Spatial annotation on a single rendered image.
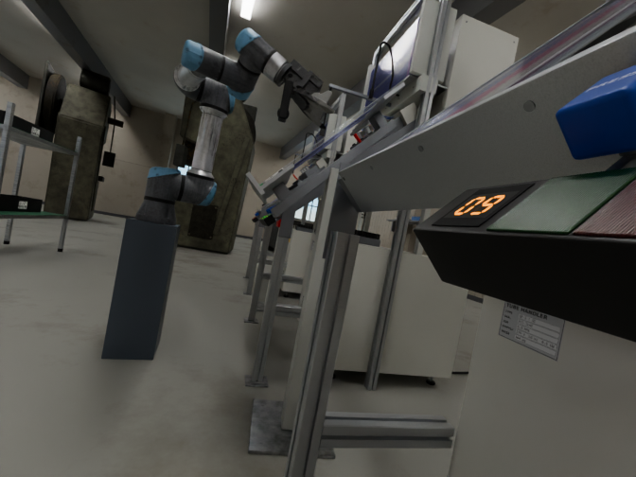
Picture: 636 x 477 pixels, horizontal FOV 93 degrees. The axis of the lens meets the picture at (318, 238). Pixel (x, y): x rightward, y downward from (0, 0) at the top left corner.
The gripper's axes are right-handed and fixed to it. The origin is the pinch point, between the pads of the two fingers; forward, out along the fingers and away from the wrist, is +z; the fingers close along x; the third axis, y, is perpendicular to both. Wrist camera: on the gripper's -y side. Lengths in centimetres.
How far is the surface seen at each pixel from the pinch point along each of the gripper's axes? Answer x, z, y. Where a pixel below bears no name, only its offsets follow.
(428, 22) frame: 30, 4, 74
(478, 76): 35, 37, 77
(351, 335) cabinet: 31, 63, -52
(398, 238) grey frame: 28, 52, -6
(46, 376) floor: 15, -20, -121
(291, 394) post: -3, 44, -73
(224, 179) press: 409, -95, -25
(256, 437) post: -7, 41, -87
